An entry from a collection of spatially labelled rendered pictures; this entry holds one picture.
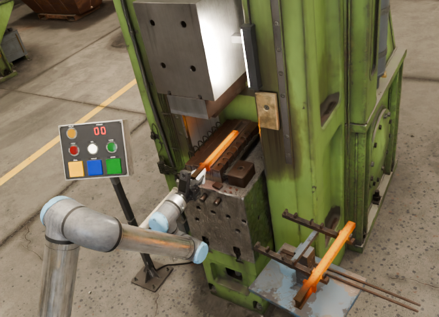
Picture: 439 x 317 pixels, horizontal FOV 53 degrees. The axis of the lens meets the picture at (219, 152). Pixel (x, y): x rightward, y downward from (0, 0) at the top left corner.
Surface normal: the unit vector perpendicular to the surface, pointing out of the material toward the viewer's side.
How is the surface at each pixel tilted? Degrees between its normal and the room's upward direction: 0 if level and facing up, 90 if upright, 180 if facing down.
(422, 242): 0
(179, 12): 90
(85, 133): 60
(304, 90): 90
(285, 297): 0
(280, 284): 0
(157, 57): 90
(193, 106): 90
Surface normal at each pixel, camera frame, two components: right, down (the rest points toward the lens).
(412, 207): -0.16, -0.80
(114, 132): -0.16, 0.11
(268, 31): -0.50, 0.57
